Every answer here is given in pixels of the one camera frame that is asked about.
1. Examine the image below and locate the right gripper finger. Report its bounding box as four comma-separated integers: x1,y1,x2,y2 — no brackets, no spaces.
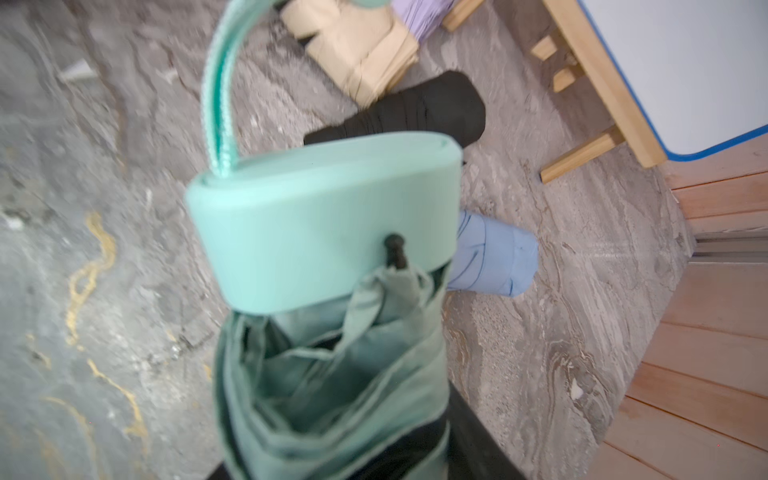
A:
447,383,526,480

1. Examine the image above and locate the mint umbrella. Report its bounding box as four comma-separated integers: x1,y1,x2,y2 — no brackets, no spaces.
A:
186,1,462,479

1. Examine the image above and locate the blue folded umbrella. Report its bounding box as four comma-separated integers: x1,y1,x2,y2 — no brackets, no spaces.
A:
447,211,539,298

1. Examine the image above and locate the black folded umbrella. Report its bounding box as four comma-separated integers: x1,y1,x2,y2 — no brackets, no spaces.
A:
303,70,486,148

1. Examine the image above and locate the beige umbrella beside purple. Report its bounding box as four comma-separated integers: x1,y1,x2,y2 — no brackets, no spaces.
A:
280,0,419,108

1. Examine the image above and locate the purple folded umbrella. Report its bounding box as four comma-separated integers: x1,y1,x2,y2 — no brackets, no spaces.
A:
391,0,456,43

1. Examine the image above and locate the white board blue frame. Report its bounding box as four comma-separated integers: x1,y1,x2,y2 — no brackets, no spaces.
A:
579,0,767,162

